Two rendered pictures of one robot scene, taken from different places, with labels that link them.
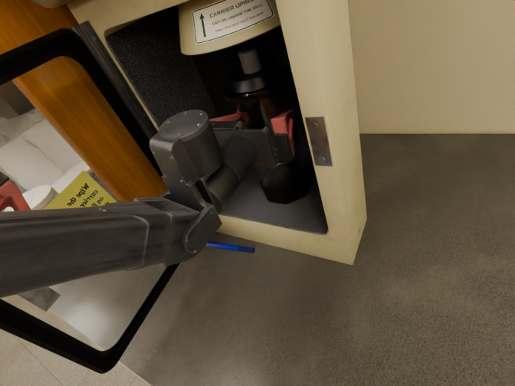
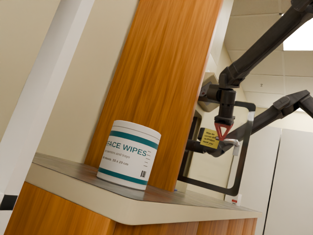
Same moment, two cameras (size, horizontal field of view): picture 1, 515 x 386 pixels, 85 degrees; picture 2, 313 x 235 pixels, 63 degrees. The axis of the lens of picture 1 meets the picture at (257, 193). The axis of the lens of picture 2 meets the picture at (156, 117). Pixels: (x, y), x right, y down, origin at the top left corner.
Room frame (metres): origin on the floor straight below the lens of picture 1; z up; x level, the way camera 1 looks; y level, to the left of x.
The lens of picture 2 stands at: (0.83, 1.24, 0.98)
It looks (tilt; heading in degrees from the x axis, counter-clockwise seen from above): 12 degrees up; 258
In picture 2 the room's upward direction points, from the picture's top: 16 degrees clockwise
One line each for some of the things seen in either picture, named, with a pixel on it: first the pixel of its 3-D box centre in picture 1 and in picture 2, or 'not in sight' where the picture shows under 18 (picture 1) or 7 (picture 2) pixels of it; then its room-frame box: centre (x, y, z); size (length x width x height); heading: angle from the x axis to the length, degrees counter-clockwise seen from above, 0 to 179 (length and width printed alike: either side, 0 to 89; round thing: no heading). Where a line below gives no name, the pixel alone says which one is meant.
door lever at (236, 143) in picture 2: not in sight; (227, 141); (0.31, 0.30, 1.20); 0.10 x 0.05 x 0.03; 141
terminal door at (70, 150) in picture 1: (89, 215); (211, 141); (0.35, 0.23, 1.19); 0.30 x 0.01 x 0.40; 142
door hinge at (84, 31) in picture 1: (159, 146); not in sight; (0.47, 0.13, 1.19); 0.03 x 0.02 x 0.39; 46
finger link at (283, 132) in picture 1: (274, 129); not in sight; (0.38, -0.06, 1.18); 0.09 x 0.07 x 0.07; 137
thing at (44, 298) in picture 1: (32, 290); not in sight; (0.25, 0.29, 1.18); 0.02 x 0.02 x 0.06; 51
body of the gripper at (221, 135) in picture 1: (234, 157); not in sight; (0.35, 0.01, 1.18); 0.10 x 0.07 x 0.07; 48
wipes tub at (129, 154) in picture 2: not in sight; (129, 155); (0.73, 0.58, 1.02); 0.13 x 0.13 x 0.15
